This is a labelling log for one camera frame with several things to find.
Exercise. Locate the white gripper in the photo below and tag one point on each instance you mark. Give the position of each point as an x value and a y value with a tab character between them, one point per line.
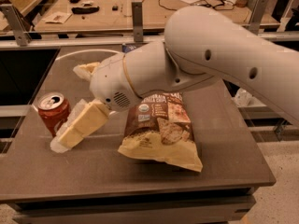
110	79

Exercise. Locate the red coke can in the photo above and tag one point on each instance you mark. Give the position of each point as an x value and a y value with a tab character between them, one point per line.
54	110

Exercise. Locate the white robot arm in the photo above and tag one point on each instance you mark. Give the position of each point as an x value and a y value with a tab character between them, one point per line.
200	45

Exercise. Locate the blue chips bag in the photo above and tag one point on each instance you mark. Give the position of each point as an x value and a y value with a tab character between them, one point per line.
127	48

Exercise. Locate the sea salt tortilla chips bag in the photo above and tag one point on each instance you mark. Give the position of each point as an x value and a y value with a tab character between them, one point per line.
159	129

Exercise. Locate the wooden back desk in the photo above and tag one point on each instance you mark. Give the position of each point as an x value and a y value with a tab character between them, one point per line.
117	14

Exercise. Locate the white paper card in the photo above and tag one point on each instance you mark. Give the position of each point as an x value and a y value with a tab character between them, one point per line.
57	17

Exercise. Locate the black tool on desk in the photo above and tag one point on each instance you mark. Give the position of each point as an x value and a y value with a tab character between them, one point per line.
84	10

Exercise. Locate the clear plastic bottle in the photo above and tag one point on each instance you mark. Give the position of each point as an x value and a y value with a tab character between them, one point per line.
242	97

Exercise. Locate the left metal bracket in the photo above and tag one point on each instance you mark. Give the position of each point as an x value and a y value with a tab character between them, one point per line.
20	27

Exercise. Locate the metal bracket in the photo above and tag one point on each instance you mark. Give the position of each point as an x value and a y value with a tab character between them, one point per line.
20	27
137	17
256	16

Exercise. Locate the middle metal bracket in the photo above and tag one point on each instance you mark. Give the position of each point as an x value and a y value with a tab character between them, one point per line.
137	17

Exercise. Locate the right metal bracket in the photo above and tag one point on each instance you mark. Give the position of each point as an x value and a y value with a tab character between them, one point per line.
256	16

